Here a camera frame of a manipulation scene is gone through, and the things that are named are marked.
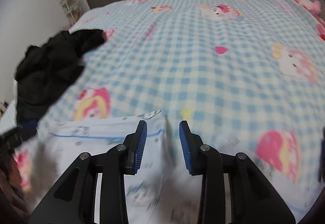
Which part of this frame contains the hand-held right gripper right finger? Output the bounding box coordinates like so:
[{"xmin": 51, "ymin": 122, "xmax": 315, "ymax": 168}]
[{"xmin": 179, "ymin": 120, "xmax": 296, "ymax": 224}]

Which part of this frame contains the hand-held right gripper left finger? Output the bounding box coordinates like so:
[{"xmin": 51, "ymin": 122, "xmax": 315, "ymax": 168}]
[{"xmin": 29, "ymin": 120, "xmax": 148, "ymax": 224}]

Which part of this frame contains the light blue printed pajama garment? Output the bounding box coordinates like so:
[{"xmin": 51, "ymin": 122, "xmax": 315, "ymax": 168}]
[{"xmin": 37, "ymin": 110, "xmax": 201, "ymax": 224}]

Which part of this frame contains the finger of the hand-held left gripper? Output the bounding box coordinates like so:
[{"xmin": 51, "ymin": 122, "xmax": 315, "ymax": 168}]
[{"xmin": 0, "ymin": 120, "xmax": 38, "ymax": 157}]

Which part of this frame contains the pink plush toy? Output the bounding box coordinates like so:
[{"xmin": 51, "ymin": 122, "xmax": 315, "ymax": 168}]
[{"xmin": 279, "ymin": 0, "xmax": 322, "ymax": 15}]

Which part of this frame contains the checked cartoon printed blanket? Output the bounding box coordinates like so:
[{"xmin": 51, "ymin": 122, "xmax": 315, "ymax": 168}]
[{"xmin": 0, "ymin": 0, "xmax": 325, "ymax": 219}]

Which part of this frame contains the black garment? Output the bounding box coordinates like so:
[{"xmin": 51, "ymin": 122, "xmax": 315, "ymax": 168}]
[{"xmin": 14, "ymin": 28, "xmax": 107, "ymax": 128}]

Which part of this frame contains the white shelf rack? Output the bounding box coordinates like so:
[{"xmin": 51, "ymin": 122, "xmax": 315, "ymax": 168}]
[{"xmin": 60, "ymin": 0, "xmax": 82, "ymax": 24}]

